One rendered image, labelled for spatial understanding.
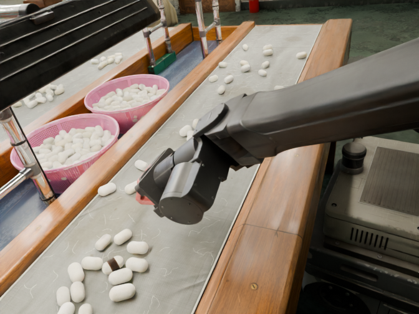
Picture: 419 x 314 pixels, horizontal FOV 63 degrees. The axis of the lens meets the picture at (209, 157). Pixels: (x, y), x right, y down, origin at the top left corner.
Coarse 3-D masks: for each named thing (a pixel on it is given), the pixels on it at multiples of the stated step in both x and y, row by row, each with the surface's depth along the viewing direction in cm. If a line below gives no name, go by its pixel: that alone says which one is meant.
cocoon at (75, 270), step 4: (72, 264) 54; (76, 264) 54; (68, 268) 54; (72, 268) 53; (76, 268) 53; (80, 268) 54; (68, 272) 54; (72, 272) 53; (76, 272) 52; (80, 272) 53; (72, 276) 52; (76, 276) 52; (80, 276) 52; (72, 280) 52; (76, 280) 52; (80, 280) 53
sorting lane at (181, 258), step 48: (240, 48) 136; (288, 48) 129; (192, 96) 105; (240, 192) 66; (96, 240) 60; (144, 240) 59; (192, 240) 58; (48, 288) 53; (96, 288) 52; (144, 288) 51; (192, 288) 50
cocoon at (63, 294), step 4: (60, 288) 51; (64, 288) 51; (68, 288) 51; (60, 292) 50; (64, 292) 50; (68, 292) 51; (60, 296) 50; (64, 296) 50; (68, 296) 50; (60, 300) 49; (64, 300) 49; (68, 300) 50; (60, 304) 49
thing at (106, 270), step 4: (116, 256) 54; (120, 256) 55; (116, 260) 54; (120, 260) 54; (104, 264) 53; (120, 264) 54; (104, 268) 53; (108, 268) 53; (104, 272) 53; (108, 272) 53
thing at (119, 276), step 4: (124, 268) 52; (112, 272) 52; (116, 272) 52; (120, 272) 52; (124, 272) 51; (128, 272) 52; (112, 276) 51; (116, 276) 51; (120, 276) 51; (124, 276) 51; (128, 276) 51; (108, 280) 52; (112, 280) 51; (116, 280) 51; (120, 280) 51; (124, 280) 51; (128, 280) 52; (112, 284) 51; (116, 284) 51
